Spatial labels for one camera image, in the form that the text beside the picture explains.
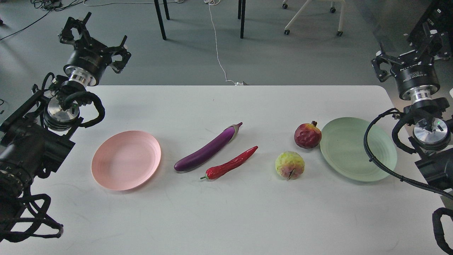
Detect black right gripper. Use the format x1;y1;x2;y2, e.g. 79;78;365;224
371;22;452;101

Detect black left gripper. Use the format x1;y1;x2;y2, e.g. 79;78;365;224
58;12;131;87

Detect red pomegranate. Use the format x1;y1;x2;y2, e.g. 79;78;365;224
294;121;322;149

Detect yellow-green custard apple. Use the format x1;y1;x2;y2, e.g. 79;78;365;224
275;151;305;180

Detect red chili pepper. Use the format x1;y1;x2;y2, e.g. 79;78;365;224
200;146;259;180

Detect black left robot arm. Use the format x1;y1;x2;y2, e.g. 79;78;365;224
0;12;131;243

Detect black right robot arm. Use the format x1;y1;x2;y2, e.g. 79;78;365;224
363;22;453;200

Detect black equipment cabinet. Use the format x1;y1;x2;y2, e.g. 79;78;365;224
412;0;453;50

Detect black table leg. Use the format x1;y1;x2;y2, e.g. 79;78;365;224
153;0;170;40
237;0;246;39

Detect light green plate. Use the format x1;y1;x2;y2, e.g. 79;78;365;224
320;117;398;182

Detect white rolling chair base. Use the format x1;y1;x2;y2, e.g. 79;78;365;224
283;0;347;38

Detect pink plate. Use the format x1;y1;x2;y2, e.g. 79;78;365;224
91;130;162;191

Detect purple eggplant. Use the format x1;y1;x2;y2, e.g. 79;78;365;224
174;122;243;172

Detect black floor cables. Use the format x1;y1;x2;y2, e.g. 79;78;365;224
0;0;85;41

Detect white floor cable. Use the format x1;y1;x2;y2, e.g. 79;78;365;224
203;0;244;86

